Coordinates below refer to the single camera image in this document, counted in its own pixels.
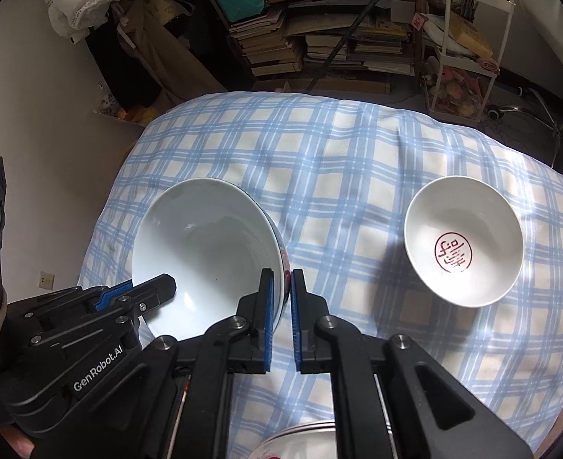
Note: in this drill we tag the red patterned bowl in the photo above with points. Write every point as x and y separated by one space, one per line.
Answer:
477 215
205 239

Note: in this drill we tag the blue plaid tablecloth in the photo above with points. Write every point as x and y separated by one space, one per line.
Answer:
348 177

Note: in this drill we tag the white metal cart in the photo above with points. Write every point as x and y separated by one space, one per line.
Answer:
468 33

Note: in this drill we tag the wall outlet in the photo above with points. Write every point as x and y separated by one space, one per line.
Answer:
46 280

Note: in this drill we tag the brown cardboard sheets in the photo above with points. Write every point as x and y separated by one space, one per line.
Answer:
176 48

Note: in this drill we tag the black tripod stand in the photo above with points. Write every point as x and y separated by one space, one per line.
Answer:
358 21

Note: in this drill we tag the wooden bookshelf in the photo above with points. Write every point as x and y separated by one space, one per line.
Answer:
339 5

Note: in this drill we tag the stack of books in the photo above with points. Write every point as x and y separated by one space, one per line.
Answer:
267 43

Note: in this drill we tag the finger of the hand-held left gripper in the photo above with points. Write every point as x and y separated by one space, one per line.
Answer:
112 295
152 291

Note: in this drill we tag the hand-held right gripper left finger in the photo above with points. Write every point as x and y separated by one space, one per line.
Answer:
267 325

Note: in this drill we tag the round cherry print plate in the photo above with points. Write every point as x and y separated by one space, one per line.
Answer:
305 442

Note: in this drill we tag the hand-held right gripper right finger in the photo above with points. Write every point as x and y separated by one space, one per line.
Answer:
298 325

